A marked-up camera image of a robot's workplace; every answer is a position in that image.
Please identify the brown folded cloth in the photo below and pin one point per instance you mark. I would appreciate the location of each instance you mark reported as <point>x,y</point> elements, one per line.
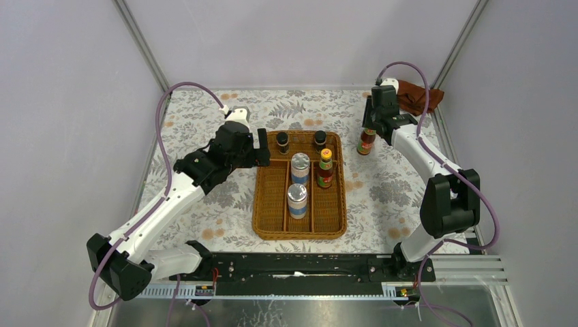
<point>411,98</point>

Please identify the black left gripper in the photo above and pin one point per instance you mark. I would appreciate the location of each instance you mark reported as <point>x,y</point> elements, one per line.
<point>260,156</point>

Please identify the floral table mat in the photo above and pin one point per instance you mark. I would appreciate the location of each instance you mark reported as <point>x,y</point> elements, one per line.
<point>383,190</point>

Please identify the black-cap spice jar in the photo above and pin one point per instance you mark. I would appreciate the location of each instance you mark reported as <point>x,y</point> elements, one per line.
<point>282,141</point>
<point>320,140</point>

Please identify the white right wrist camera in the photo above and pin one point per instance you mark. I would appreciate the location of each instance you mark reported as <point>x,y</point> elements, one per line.
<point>388,82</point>

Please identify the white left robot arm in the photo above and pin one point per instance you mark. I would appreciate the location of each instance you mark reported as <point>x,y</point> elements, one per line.
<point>124,260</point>

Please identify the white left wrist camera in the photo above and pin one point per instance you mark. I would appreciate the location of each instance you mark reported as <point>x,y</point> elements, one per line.
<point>236,119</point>

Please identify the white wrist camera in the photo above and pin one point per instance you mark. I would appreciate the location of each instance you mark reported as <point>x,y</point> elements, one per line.
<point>236,119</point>
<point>388,82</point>

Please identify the red sauce bottle yellow cap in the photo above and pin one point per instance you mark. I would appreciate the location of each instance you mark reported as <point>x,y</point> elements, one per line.
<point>366,141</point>

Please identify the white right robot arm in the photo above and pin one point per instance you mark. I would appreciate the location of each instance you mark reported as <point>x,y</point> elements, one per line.
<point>449,204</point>

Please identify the brown wicker basket tray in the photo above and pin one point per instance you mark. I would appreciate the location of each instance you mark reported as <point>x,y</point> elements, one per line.
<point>326,216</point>

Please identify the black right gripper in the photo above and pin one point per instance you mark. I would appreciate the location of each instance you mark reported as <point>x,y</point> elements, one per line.
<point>367,121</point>

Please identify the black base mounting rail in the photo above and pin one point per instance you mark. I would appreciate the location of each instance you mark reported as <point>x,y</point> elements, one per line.
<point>305,274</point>

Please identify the silver-lid salt jar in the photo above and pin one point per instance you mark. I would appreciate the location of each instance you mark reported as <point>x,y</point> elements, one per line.
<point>300,168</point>
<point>297,196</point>

